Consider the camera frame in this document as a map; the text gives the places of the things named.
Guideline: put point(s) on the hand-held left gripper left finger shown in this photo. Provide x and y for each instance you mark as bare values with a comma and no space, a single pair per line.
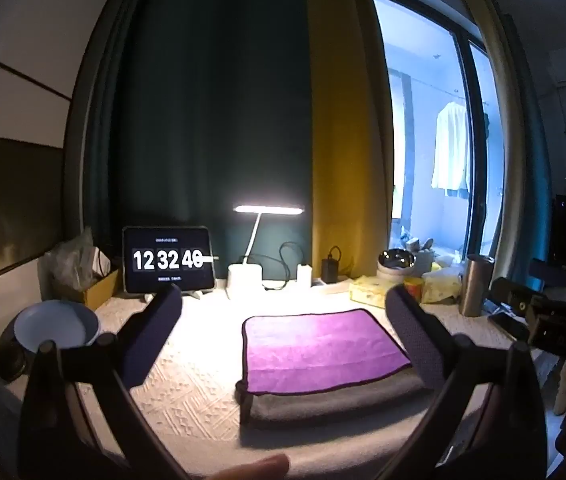
155,327

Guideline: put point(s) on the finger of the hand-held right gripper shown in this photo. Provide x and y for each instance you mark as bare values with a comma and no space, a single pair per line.
512,296

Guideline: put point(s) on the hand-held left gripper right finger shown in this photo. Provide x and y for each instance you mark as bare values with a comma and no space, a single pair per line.
415,342

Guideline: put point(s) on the purple towel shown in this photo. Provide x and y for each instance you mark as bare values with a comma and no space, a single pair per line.
318,350

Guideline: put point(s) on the grey towel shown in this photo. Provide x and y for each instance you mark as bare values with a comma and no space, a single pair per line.
333,402

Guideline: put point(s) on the person's left hand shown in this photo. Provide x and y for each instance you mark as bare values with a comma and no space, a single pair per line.
255,469

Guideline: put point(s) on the black phone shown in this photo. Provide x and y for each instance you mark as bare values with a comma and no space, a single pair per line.
509,326

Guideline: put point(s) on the steel tumbler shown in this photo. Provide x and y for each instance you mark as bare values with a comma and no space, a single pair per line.
475,285

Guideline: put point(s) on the orange cup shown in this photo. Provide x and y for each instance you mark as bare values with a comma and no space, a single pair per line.
414,290

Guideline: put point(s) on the white tablet stand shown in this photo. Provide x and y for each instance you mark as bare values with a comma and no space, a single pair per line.
198,294

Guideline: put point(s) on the white textured tablecloth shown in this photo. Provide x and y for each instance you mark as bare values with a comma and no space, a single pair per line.
203,360

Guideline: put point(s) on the pale yellow tissue pack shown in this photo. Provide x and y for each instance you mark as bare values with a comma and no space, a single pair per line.
442,286

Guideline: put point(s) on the cardboard box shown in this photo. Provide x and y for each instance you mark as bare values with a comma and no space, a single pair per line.
103,290

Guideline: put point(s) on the yellow tissue box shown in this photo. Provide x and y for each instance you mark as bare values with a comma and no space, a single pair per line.
373,290

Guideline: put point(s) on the black tablet with clock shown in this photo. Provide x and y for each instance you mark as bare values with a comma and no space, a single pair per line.
167,259

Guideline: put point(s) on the white bowl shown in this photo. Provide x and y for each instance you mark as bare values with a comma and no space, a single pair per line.
393,274

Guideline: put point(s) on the metal bowl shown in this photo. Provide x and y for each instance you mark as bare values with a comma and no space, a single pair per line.
397,258

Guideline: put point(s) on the blue bowl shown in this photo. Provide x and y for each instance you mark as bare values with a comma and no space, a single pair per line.
55,325

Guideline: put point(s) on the white power strip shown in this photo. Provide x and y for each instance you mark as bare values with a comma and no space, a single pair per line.
330,286

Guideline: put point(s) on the white desk lamp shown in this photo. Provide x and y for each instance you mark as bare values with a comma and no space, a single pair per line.
245,275

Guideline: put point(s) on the clear plastic bag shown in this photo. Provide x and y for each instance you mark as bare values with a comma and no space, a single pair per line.
68,260

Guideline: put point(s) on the black power adapter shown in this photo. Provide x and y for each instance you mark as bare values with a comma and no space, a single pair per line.
332,270

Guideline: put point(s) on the white charger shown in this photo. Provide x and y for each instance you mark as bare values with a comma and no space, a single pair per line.
304,275

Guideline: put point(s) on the teal curtain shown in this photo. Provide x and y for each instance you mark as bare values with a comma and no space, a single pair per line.
535,160

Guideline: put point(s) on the black round object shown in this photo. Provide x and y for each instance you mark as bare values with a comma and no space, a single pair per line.
8,360

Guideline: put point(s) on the white hanging shirt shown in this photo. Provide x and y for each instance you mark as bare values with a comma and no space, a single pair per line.
452,147

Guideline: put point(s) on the beige curtain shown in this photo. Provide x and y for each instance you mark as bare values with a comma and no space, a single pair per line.
500,125

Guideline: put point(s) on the window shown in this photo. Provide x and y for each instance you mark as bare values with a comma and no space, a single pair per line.
433,125

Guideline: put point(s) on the yellow curtain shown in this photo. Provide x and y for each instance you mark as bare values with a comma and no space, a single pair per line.
343,135

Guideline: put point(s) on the dark green curtain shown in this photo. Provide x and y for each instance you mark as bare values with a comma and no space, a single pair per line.
203,110

